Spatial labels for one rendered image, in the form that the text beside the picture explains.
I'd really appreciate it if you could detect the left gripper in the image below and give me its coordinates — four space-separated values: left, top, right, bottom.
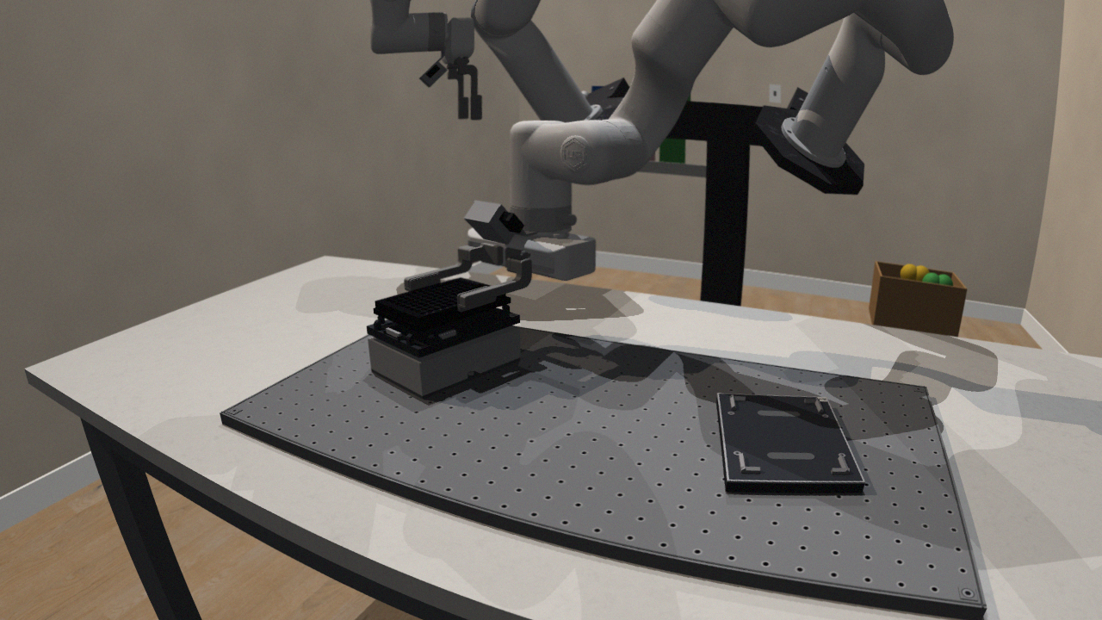
404 227 596 312

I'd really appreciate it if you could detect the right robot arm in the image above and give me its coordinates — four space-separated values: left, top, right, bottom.
370 0 603 123

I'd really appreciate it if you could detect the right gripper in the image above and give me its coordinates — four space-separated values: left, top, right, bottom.
442 12 482 120

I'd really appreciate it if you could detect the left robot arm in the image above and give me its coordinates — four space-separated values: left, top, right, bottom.
464 0 954 244

